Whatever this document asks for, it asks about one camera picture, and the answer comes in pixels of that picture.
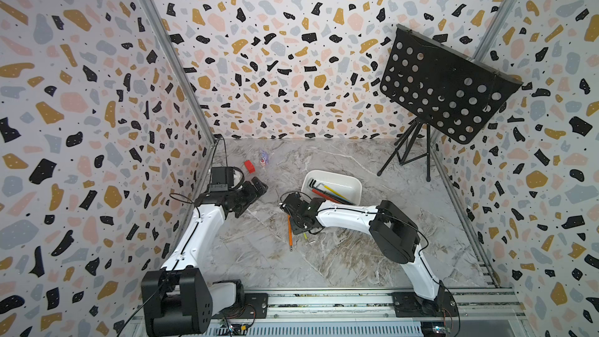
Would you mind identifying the orange sleeved hex key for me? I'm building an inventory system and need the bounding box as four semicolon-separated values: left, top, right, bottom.
287;215;293;251

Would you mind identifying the red sleeved hex key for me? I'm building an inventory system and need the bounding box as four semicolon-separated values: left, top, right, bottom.
311;189;345;204

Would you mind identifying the large black hex key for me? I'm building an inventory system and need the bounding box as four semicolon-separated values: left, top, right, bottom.
308;179;330;194

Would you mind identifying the thin dark grey hex key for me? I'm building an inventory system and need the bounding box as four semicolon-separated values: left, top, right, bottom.
318;183;353;205

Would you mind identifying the yellow sleeved hex key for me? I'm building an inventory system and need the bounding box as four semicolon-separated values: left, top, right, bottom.
323;184;353;205

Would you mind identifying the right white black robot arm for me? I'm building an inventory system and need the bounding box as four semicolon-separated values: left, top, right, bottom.
279;192;458;317

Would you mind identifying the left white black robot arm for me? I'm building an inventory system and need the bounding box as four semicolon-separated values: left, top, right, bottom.
140;166;268;336

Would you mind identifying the white rectangular storage box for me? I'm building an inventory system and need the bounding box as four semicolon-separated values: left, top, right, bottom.
301;170;362;205

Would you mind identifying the red tag on left gripper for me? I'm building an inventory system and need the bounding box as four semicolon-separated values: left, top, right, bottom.
244;160;256;173

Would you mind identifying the small clear purple object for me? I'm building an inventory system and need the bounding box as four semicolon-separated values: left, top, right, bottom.
259;150;269;167

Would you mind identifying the black perforated music stand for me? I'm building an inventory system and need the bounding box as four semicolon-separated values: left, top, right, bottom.
377;25;522;176

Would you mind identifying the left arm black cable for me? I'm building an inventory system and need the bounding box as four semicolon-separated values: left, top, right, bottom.
116;134;230;337

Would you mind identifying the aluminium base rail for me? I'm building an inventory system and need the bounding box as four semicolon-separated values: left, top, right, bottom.
128;287;534;337

